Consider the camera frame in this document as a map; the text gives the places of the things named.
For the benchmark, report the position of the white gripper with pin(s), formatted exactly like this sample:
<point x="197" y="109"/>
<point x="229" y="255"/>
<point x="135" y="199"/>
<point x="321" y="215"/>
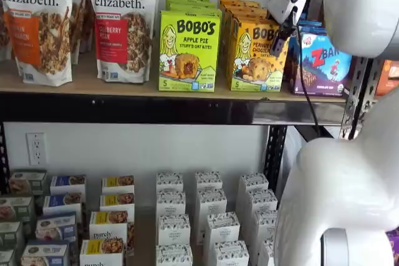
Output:
<point x="285" y="1"/>

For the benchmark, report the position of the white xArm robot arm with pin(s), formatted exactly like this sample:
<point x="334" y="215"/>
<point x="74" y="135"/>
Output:
<point x="358" y="4"/>

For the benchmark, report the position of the orange Bobo's peanut butter box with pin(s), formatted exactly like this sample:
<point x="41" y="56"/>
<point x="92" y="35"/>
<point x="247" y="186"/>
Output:
<point x="238" y="2"/>
<point x="246" y="12"/>
<point x="252" y="63"/>

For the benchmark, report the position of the blue Zbar snack box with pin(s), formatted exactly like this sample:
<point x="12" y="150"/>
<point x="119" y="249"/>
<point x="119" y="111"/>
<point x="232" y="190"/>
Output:
<point x="321" y="69"/>
<point x="310" y="27"/>

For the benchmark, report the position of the perforated metal shelf upright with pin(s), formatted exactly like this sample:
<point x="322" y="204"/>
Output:
<point x="276" y="157"/>
<point x="358" y="97"/>

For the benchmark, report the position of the orange snack box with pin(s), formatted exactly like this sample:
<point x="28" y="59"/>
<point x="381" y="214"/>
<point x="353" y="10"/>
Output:
<point x="388" y="79"/>

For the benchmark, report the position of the white floral print box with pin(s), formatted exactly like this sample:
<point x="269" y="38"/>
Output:
<point x="266" y="253"/>
<point x="169" y="181"/>
<point x="253" y="182"/>
<point x="173" y="230"/>
<point x="171" y="202"/>
<point x="174" y="255"/>
<point x="222" y="228"/>
<point x="212" y="202"/>
<point x="231" y="253"/>
<point x="262" y="200"/>
<point x="265" y="225"/>
<point x="208" y="180"/>

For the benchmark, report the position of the black metal shelf beam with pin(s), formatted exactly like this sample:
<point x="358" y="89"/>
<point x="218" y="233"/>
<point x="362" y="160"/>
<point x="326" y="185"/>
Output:
<point x="156" y="110"/>

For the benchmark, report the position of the brown wooden shelf board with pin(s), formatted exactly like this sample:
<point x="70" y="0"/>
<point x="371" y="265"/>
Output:
<point x="93" y="87"/>
<point x="145" y="241"/>

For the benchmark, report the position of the yellow granola box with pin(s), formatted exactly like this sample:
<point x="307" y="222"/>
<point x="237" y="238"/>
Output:
<point x="103" y="252"/>
<point x="118" y="202"/>
<point x="107" y="225"/>
<point x="118" y="183"/>

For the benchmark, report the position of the blue granola box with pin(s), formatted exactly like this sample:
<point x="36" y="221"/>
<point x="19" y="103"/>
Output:
<point x="45" y="253"/>
<point x="62" y="203"/>
<point x="68" y="183"/>
<point x="56" y="227"/>

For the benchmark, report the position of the green granola box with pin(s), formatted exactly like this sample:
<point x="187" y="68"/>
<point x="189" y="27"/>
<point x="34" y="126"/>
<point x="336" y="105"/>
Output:
<point x="6" y="258"/>
<point x="11" y="235"/>
<point x="29" y="182"/>
<point x="15" y="208"/>

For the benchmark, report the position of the white granola pouch red label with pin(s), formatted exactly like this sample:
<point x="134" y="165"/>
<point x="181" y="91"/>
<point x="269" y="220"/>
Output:
<point x="123" y="23"/>

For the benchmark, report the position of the purple package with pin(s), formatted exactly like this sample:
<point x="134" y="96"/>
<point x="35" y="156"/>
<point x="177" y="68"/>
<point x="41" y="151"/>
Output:
<point x="393" y="244"/>

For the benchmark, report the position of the white granola pouch orange label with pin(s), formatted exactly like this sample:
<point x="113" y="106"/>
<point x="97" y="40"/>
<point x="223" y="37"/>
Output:
<point x="37" y="29"/>

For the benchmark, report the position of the white wall power outlet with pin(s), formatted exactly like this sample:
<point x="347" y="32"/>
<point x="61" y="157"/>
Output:
<point x="36" y="149"/>

